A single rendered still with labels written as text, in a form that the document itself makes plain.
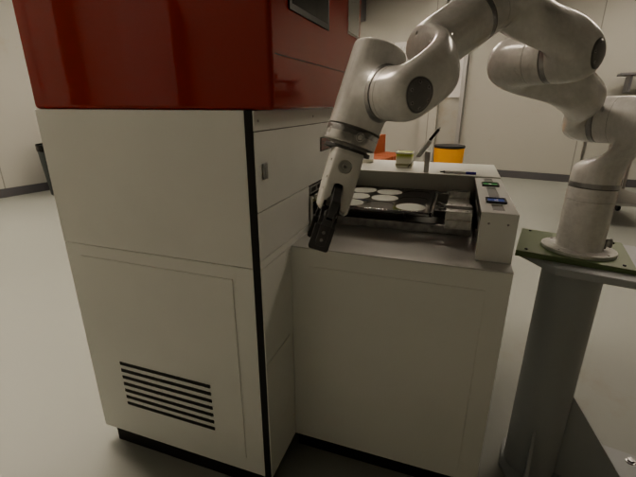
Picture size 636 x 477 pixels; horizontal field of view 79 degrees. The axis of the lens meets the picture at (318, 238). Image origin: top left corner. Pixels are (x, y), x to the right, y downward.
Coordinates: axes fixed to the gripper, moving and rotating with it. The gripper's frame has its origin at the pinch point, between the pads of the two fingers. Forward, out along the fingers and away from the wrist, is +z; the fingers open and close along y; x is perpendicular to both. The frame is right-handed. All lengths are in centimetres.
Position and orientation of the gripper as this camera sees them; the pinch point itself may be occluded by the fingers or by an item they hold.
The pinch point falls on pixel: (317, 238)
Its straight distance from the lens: 65.2
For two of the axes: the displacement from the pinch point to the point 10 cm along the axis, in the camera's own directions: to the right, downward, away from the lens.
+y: -0.4, -1.9, 9.8
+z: -3.1, 9.4, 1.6
